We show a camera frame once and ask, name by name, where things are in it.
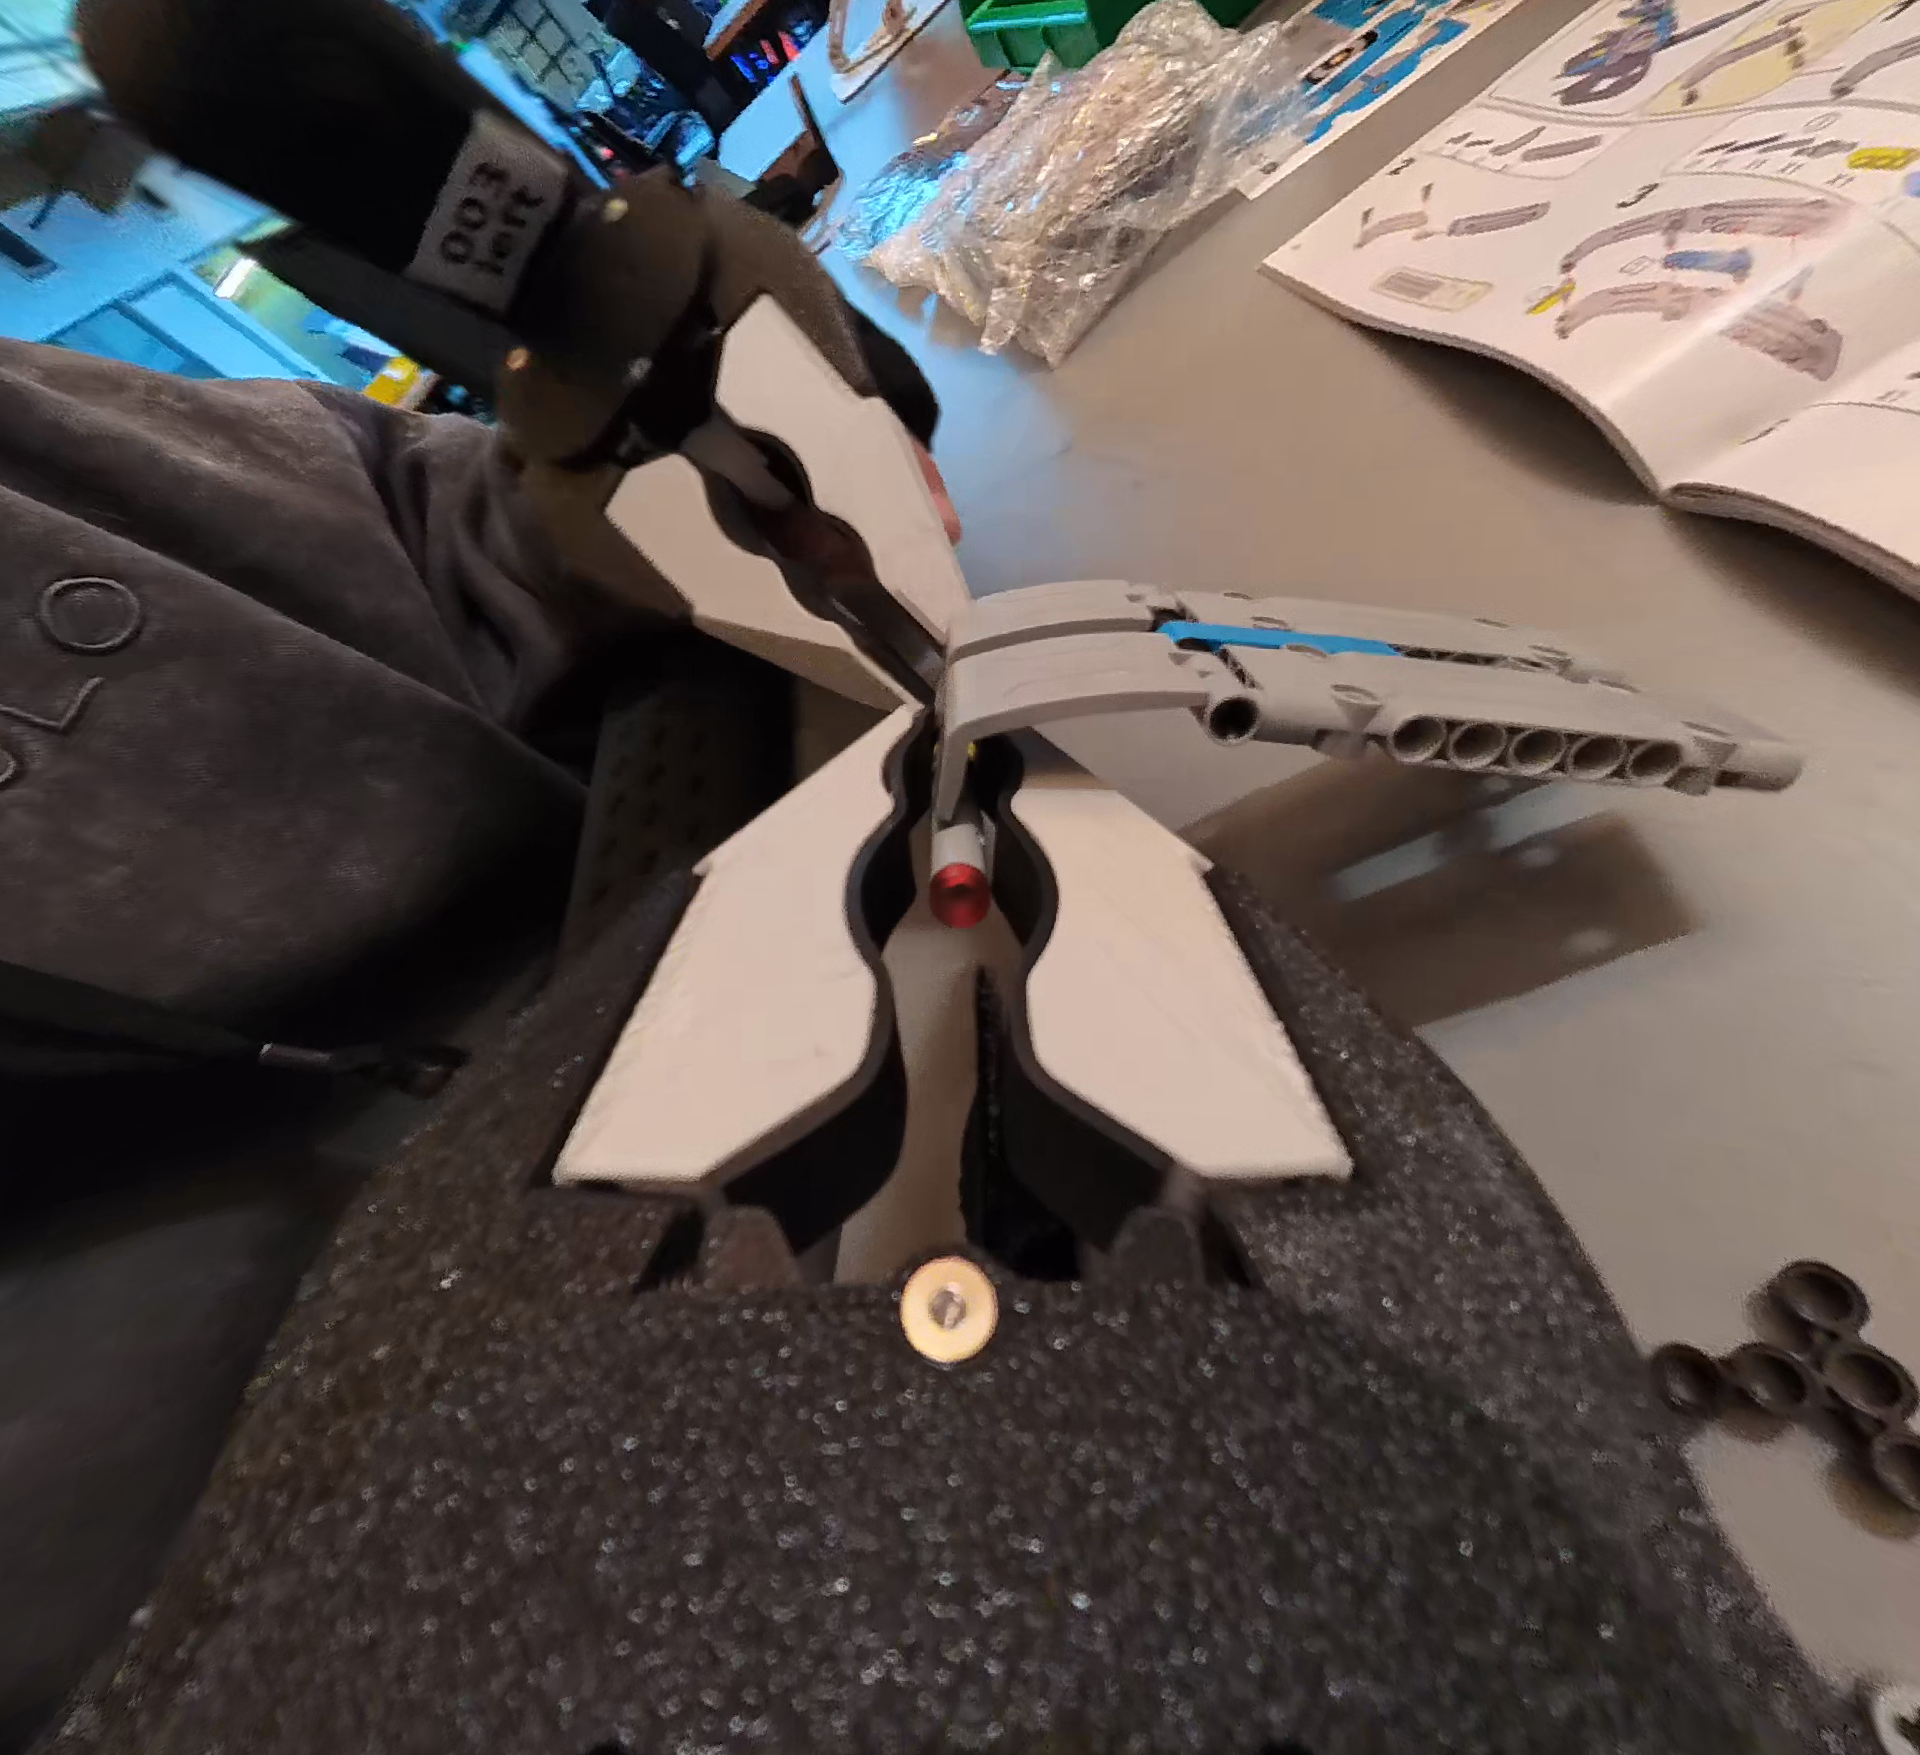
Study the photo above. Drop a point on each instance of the grey desk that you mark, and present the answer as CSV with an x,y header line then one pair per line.
x,y
1349,465

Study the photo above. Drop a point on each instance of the grey building block assembly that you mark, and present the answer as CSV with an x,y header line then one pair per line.
x,y
1079,674

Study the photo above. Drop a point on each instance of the building instruction booklet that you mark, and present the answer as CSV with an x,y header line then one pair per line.
x,y
1650,285

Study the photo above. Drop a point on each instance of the black dimpled chair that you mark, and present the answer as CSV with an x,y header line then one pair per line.
x,y
677,796

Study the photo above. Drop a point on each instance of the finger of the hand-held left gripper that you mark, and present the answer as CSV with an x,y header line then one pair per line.
x,y
855,434
750,570

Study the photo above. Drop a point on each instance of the small clear plastic bag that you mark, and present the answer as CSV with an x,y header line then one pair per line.
x,y
1139,167

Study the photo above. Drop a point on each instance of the flat clear plastic bag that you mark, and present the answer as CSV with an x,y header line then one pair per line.
x,y
923,196

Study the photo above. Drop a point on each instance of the red round pin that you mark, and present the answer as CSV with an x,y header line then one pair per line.
x,y
961,894

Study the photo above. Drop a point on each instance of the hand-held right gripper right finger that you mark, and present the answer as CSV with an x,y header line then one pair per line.
x,y
1170,1020

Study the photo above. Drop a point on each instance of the cluster of black bushings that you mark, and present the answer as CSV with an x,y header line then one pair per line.
x,y
1815,1381

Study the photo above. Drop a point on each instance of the person's left hand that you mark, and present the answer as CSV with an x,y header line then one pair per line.
x,y
938,503

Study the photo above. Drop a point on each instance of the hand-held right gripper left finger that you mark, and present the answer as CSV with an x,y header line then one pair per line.
x,y
735,1020

